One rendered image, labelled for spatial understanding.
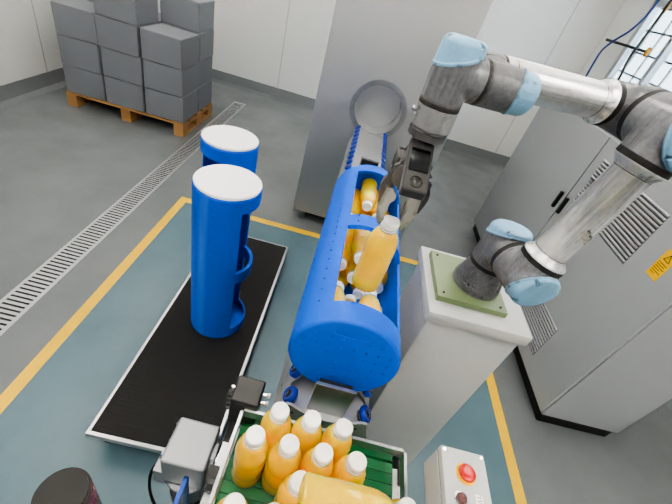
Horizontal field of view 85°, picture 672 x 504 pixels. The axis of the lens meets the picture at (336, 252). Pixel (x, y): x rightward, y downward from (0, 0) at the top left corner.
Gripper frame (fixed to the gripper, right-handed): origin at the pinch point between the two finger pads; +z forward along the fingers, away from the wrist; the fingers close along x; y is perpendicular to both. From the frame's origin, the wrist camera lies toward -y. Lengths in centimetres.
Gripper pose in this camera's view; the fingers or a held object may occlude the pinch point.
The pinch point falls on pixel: (390, 222)
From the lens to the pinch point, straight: 79.2
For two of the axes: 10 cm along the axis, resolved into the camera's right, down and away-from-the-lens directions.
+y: 1.2, -5.9, 8.0
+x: -9.6, -2.8, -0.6
